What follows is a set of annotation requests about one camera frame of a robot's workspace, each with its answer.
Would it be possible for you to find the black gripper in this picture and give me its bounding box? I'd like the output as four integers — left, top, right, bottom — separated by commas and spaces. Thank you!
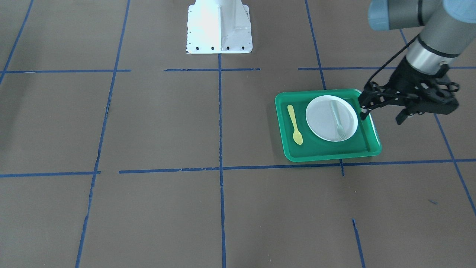
386, 58, 459, 125

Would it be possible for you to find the yellow plastic spoon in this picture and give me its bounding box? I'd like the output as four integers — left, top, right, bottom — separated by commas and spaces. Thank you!
287, 105, 304, 145

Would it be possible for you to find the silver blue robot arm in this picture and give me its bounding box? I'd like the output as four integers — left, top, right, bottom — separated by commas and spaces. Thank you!
358, 0, 476, 124

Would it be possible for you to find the pale green plastic fork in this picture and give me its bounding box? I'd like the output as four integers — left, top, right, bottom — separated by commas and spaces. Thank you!
330, 100, 347, 141

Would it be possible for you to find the white round plate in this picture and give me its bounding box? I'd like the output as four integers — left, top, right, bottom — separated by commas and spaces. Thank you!
305, 95, 358, 142

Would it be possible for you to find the green plastic tray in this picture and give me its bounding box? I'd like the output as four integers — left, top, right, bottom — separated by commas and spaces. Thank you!
275, 89, 382, 162

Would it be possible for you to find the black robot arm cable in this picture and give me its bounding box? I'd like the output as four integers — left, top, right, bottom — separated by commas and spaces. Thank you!
363, 33, 421, 93

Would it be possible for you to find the white pedestal base plate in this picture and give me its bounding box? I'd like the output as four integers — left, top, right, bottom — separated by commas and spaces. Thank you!
186, 0, 253, 54

